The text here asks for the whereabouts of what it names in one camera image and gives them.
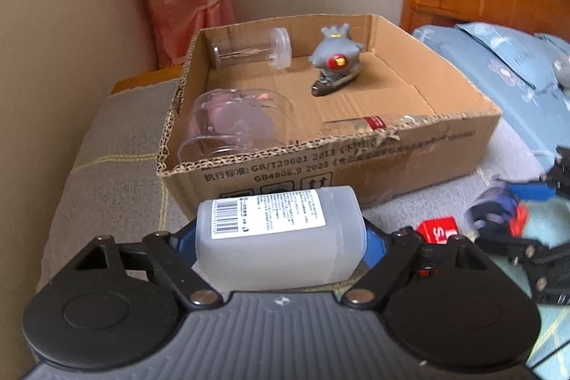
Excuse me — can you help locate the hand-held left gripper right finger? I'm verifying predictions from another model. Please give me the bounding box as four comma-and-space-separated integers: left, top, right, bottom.
343, 220, 499, 309

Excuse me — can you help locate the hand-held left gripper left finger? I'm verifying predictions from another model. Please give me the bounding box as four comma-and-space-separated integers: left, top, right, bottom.
62, 221, 224, 312

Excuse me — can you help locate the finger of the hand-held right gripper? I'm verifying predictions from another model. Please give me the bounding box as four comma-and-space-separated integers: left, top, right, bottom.
474, 235, 570, 305
503, 146, 570, 203

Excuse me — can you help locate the cardboard box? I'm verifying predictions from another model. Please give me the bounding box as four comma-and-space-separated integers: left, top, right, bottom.
156, 14, 503, 220

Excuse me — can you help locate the white plastic bottle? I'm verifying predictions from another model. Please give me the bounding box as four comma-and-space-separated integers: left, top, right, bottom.
195, 186, 368, 292

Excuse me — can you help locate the large clear jar red label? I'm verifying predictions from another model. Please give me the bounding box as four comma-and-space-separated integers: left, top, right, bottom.
178, 87, 298, 163

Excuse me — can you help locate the grey cartoon toy figure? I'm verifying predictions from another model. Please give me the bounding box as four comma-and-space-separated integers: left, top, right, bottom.
309, 24, 367, 83

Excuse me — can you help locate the small clear jar white lid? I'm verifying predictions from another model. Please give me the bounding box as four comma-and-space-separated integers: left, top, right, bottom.
210, 27, 292, 71

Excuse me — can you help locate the small red packet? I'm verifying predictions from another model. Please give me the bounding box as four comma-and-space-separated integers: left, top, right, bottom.
416, 217, 461, 278

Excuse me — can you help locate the light blue pillow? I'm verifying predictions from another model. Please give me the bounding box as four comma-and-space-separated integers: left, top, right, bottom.
410, 26, 570, 171

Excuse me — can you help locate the blue floral pillow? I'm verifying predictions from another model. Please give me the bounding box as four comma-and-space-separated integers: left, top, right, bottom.
456, 21, 570, 91

